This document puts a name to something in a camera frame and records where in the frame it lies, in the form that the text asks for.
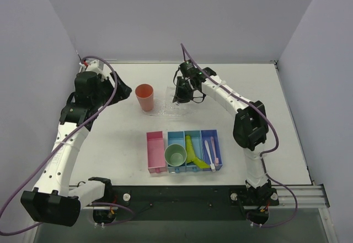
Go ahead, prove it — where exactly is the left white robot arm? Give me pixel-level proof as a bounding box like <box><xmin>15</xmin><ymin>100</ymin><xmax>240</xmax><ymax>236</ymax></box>
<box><xmin>20</xmin><ymin>71</ymin><xmax>132</xmax><ymax>226</ymax></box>

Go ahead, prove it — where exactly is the clear textured oval tray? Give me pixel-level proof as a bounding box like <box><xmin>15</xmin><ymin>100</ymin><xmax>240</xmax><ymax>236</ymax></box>
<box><xmin>142</xmin><ymin>97</ymin><xmax>197</xmax><ymax>117</ymax></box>

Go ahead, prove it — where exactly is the pink toothbrush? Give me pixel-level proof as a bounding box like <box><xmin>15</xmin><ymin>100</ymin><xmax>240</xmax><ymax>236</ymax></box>
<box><xmin>211</xmin><ymin>136</ymin><xmax>219</xmax><ymax>166</ymax></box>

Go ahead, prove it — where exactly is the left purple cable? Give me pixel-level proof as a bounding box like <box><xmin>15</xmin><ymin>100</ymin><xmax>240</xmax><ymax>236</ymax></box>
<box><xmin>0</xmin><ymin>55</ymin><xmax>136</xmax><ymax>234</ymax></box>

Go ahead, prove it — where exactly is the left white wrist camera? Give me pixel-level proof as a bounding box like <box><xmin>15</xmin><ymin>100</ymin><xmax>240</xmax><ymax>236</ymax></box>
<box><xmin>79</xmin><ymin>60</ymin><xmax>107</xmax><ymax>81</ymax></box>

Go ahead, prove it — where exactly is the light blue bin left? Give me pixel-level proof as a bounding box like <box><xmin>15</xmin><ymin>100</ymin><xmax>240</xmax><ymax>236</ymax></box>
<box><xmin>167</xmin><ymin>131</ymin><xmax>186</xmax><ymax>173</ymax></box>

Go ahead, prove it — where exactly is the orange plastic cup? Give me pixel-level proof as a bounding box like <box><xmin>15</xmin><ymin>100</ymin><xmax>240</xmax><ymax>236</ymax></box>
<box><xmin>135</xmin><ymin>84</ymin><xmax>154</xmax><ymax>112</ymax></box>

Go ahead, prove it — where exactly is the light blue bin middle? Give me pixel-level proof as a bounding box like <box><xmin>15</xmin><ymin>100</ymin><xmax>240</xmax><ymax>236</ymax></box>
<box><xmin>185</xmin><ymin>130</ymin><xmax>204</xmax><ymax>172</ymax></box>

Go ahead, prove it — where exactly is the yellow-green toothpaste tube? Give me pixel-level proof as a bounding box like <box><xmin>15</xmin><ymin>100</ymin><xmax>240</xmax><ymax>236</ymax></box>
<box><xmin>185</xmin><ymin>135</ymin><xmax>196</xmax><ymax>163</ymax></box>
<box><xmin>187</xmin><ymin>157</ymin><xmax>210</xmax><ymax>169</ymax></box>

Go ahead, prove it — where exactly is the pink storage bin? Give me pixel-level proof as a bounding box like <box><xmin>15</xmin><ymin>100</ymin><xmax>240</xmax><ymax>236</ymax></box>
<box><xmin>146</xmin><ymin>131</ymin><xmax>167</xmax><ymax>173</ymax></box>

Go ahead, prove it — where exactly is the light blue bin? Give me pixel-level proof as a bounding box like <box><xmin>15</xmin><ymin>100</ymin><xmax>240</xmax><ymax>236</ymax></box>
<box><xmin>167</xmin><ymin>131</ymin><xmax>186</xmax><ymax>173</ymax></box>
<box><xmin>185</xmin><ymin>130</ymin><xmax>204</xmax><ymax>172</ymax></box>

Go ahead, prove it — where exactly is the green plastic cup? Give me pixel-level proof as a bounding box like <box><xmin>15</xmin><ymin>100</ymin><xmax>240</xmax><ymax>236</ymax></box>
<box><xmin>164</xmin><ymin>144</ymin><xmax>187</xmax><ymax>167</ymax></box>

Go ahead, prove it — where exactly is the purple-blue storage bin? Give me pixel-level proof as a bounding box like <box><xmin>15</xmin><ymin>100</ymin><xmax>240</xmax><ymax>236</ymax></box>
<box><xmin>201</xmin><ymin>130</ymin><xmax>223</xmax><ymax>171</ymax></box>

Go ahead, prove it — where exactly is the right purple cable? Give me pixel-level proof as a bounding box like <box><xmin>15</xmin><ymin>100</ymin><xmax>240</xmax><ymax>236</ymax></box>
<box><xmin>180</xmin><ymin>43</ymin><xmax>298</xmax><ymax>228</ymax></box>

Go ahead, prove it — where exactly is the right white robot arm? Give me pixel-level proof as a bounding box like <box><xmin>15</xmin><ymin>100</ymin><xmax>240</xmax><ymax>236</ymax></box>
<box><xmin>173</xmin><ymin>60</ymin><xmax>275</xmax><ymax>200</ymax></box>

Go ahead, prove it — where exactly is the purple cable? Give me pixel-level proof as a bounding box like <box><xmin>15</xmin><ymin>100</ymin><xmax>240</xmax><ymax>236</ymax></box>
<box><xmin>180</xmin><ymin>43</ymin><xmax>298</xmax><ymax>228</ymax></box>
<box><xmin>0</xmin><ymin>55</ymin><xmax>136</xmax><ymax>234</ymax></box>

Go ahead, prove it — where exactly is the white toothbrush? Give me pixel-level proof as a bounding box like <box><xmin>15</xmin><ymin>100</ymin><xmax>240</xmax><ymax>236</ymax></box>
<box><xmin>204</xmin><ymin>140</ymin><xmax>216</xmax><ymax>172</ymax></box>

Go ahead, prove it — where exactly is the clear textured plastic box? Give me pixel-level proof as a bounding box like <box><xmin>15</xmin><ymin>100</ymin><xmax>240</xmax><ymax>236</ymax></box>
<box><xmin>164</xmin><ymin>86</ymin><xmax>193</xmax><ymax>116</ymax></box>

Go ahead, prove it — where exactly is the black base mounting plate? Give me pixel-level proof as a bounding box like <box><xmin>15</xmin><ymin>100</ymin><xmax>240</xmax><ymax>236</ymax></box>
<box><xmin>90</xmin><ymin>185</ymin><xmax>279</xmax><ymax>224</ymax></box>

